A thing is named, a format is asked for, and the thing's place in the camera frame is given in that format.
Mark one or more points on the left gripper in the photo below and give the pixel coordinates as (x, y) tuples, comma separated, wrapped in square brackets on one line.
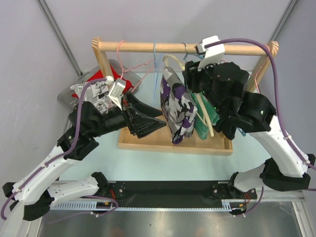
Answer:
[(137, 123)]

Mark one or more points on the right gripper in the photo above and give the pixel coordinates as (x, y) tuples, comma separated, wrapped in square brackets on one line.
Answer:
[(191, 74)]

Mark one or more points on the light blue wire hanger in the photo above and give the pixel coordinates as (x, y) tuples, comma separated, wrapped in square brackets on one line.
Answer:
[(157, 60)]

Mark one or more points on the black white print trousers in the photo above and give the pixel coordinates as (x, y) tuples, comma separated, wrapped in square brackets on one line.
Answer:
[(98, 94)]

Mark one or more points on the red trousers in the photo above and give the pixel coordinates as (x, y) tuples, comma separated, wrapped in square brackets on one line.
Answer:
[(130, 78)]

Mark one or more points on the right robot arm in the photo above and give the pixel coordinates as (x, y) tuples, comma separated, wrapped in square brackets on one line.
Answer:
[(224, 86)]

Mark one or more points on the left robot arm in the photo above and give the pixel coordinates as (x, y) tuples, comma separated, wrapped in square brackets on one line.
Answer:
[(35, 195)]

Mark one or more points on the blue plastic hanger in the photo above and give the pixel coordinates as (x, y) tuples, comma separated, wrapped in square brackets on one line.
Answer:
[(191, 57)]

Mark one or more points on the purple camouflage trousers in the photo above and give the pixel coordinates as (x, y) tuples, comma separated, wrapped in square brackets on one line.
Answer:
[(177, 106)]

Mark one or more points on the green tie-dye trousers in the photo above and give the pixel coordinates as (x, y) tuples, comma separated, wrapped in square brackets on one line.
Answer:
[(205, 112)]

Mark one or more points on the clear plastic bin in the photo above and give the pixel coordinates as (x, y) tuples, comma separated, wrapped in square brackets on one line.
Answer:
[(67, 98)]

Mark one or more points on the wooden clothes rack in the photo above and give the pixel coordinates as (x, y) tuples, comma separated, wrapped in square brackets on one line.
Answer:
[(160, 140)]

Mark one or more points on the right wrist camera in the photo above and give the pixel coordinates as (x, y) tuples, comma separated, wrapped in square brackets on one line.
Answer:
[(211, 55)]

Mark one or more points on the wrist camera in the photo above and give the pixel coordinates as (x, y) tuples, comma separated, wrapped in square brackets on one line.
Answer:
[(211, 55), (115, 93)]

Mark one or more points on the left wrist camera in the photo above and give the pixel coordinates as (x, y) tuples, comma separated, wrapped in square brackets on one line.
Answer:
[(115, 93)]

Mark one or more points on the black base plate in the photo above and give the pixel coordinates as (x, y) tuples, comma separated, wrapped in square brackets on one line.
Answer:
[(175, 194)]

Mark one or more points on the aluminium rail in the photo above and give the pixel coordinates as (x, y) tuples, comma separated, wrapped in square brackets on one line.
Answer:
[(264, 195)]

